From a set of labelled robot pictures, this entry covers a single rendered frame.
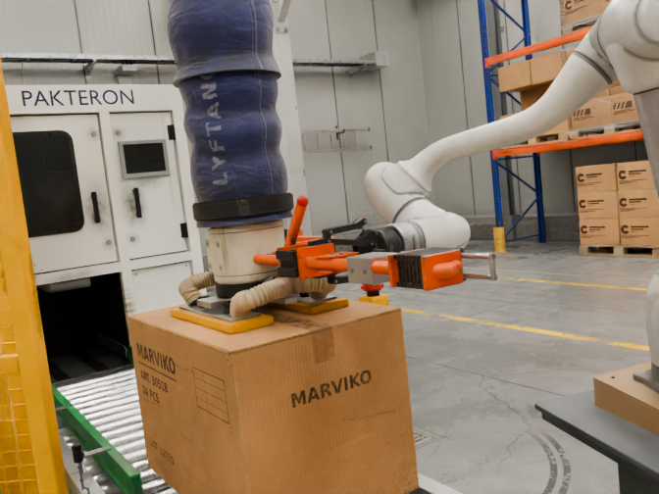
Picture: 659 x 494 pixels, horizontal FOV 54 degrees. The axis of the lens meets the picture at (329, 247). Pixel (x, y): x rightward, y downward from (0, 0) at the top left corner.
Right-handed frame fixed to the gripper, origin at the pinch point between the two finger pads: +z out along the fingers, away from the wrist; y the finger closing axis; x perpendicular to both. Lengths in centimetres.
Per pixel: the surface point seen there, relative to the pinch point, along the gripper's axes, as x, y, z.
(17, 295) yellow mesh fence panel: 66, 4, 44
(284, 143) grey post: 274, -45, -158
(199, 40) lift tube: 19, -46, 9
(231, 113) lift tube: 17.6, -31.2, 4.2
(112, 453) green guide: 83, 56, 24
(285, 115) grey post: 271, -63, -160
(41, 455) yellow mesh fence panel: 66, 45, 44
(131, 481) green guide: 65, 59, 24
